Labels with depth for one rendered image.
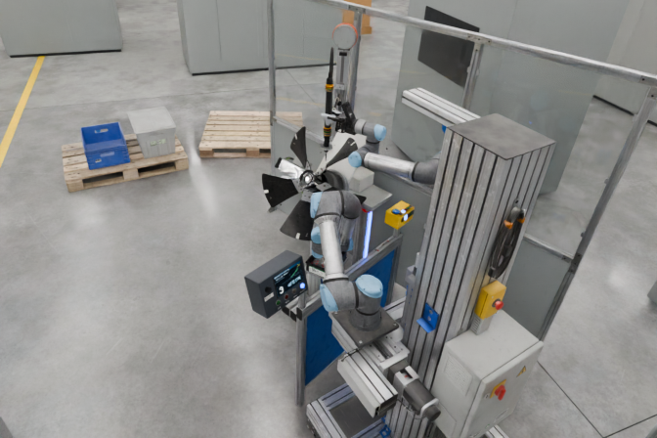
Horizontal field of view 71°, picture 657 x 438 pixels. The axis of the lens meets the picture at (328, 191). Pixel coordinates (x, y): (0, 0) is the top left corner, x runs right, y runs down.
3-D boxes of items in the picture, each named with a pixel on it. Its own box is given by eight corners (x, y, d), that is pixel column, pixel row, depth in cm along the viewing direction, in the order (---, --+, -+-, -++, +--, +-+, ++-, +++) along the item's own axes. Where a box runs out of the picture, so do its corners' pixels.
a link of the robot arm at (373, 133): (378, 145, 233) (380, 129, 228) (360, 139, 238) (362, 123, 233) (386, 139, 239) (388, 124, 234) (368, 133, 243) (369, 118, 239)
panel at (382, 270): (382, 315, 332) (394, 243, 295) (384, 316, 331) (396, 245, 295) (301, 388, 280) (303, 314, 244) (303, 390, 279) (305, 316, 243)
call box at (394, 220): (399, 213, 291) (401, 199, 286) (412, 220, 286) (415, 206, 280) (383, 224, 281) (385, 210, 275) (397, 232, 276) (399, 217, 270)
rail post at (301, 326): (299, 398, 288) (301, 312, 244) (304, 403, 285) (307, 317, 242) (295, 403, 285) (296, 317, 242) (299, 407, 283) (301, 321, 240)
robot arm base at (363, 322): (388, 323, 208) (391, 308, 203) (361, 336, 201) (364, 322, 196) (369, 301, 219) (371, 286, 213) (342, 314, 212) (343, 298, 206)
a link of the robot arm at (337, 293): (360, 307, 192) (342, 186, 211) (325, 311, 190) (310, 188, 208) (354, 310, 203) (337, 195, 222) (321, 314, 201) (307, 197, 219)
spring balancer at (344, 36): (332, 46, 302) (330, 49, 296) (333, 21, 293) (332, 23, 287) (357, 48, 301) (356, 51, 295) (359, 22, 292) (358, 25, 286)
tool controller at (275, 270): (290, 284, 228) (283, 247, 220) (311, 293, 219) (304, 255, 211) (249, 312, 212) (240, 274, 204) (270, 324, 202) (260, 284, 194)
